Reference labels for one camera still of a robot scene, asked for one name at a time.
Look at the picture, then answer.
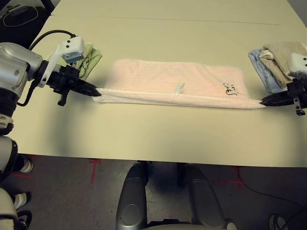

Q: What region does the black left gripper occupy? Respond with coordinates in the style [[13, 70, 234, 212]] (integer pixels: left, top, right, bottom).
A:
[[47, 66, 103, 106]]

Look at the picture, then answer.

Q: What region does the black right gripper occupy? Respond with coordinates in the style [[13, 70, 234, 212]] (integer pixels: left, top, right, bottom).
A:
[[260, 78, 307, 116]]

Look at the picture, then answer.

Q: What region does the pink towel with embroidery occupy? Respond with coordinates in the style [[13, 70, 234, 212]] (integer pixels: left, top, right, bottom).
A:
[[93, 58, 267, 110]]

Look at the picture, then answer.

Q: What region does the green towel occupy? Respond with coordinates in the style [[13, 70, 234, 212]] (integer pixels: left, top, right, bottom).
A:
[[45, 42, 103, 81]]

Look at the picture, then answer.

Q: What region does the light blue folded towel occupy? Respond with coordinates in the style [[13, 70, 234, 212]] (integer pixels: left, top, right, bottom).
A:
[[248, 49, 288, 93]]

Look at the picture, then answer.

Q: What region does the beige folded towel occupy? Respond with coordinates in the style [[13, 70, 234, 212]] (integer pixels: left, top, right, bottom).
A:
[[260, 42, 307, 88]]

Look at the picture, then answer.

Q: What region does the black table leg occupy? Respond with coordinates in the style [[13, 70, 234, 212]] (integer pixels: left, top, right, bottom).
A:
[[40, 0, 57, 15]]

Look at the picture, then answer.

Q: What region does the white sneaker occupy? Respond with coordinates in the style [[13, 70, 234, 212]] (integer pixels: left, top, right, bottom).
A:
[[19, 159, 34, 173], [14, 193, 31, 209]]

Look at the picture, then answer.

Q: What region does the grey power strip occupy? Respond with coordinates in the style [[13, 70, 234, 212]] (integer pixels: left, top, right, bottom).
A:
[[7, 4, 28, 16]]

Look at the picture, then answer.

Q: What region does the grey robot left leg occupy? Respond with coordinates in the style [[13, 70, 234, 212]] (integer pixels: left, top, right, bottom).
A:
[[115, 161, 148, 230]]

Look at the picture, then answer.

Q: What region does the grey robot leg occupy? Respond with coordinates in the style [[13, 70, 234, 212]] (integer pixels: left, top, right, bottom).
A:
[[177, 162, 231, 228], [115, 161, 148, 230]]

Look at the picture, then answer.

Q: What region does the grey sneaker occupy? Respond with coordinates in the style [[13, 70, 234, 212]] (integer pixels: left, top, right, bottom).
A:
[[269, 214, 290, 230]]

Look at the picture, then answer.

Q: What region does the grey robot right leg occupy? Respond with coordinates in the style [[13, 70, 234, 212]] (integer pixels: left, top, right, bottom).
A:
[[177, 162, 231, 228]]

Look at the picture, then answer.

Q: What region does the beige robot torso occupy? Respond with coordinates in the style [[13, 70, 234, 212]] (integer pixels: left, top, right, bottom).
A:
[[143, 221, 231, 230]]

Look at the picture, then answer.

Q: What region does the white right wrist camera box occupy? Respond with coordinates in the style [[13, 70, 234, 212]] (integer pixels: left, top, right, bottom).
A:
[[287, 53, 307, 80]]

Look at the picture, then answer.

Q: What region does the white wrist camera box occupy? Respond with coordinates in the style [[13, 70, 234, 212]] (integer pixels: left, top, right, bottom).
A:
[[287, 53, 307, 80], [38, 35, 86, 88]]

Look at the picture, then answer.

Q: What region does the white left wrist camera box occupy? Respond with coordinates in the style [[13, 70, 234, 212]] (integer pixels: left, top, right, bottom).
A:
[[38, 35, 86, 88]]

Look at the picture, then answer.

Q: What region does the thin black floor cable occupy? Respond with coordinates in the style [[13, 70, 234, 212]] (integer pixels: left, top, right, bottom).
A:
[[237, 167, 307, 209]]

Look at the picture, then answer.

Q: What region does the white floor cable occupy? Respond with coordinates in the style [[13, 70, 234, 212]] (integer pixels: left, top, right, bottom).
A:
[[2, 6, 38, 28]]

